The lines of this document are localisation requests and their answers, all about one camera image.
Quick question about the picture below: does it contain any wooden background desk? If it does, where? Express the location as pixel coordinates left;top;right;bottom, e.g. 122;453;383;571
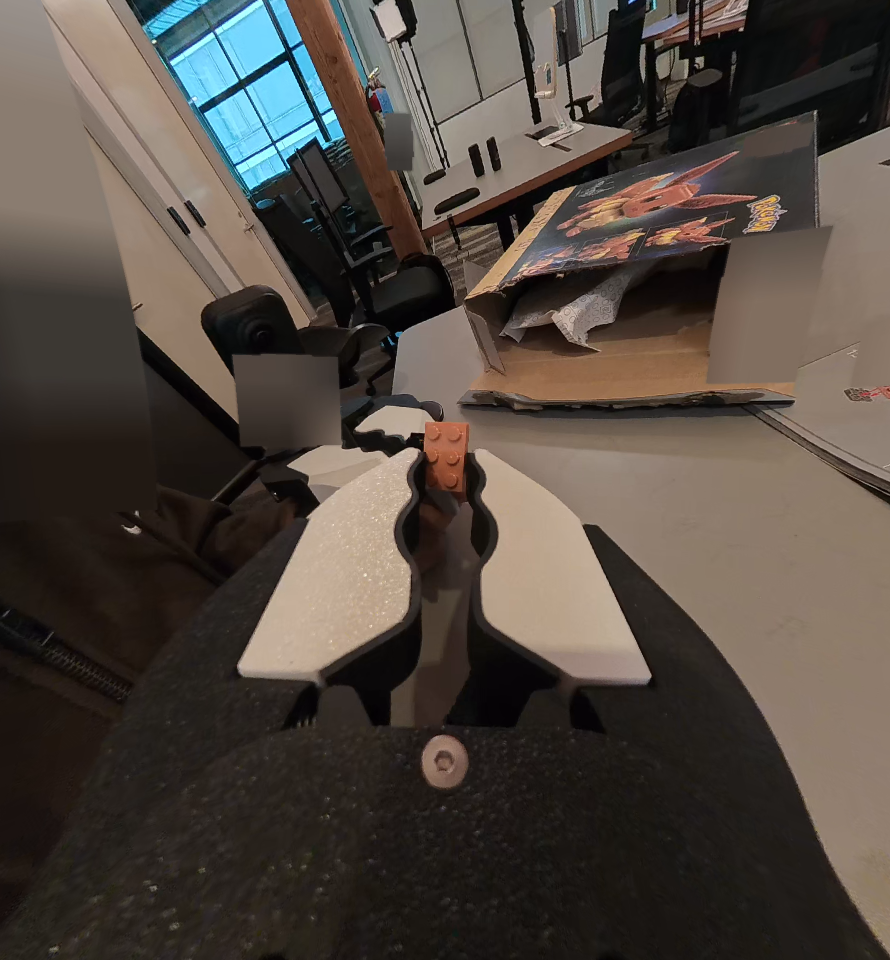
640;7;753;46

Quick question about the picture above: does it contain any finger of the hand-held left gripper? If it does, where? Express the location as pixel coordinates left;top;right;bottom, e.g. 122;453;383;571
286;444;377;492
353;408;432;451

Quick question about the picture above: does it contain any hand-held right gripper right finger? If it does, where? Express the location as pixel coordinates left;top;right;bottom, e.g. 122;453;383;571
469;448;653;687

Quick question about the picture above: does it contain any grey background desk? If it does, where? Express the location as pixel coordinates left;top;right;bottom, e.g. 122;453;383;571
417;120;635;235

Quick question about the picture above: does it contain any grey instruction booklet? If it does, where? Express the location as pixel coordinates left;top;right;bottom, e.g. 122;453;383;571
745;330;890;513

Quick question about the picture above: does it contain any studio light on stand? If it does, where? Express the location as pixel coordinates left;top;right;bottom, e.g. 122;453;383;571
371;0;452;172

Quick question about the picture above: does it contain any wooden post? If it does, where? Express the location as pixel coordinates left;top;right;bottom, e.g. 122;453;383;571
286;0;428;258

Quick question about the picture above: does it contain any crumpled white paper bag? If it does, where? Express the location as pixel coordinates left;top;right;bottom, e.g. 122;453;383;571
501;264;647;352

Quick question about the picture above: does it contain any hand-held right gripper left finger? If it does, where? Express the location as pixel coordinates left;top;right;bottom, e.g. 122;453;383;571
238;447;425;684

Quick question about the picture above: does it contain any dark monitor on stand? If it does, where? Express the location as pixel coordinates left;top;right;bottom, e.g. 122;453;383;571
287;138;353;220

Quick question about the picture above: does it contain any white cabinet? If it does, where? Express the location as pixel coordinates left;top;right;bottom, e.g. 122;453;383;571
40;0;318;421

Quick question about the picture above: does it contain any black mesh office chair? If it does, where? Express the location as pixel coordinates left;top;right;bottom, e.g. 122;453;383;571
730;0;890;155

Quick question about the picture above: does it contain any dark printed toy box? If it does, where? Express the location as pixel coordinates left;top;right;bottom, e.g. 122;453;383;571
458;111;836;414

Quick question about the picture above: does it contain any brown toy brick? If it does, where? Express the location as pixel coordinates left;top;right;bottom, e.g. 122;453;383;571
424;421;470;494

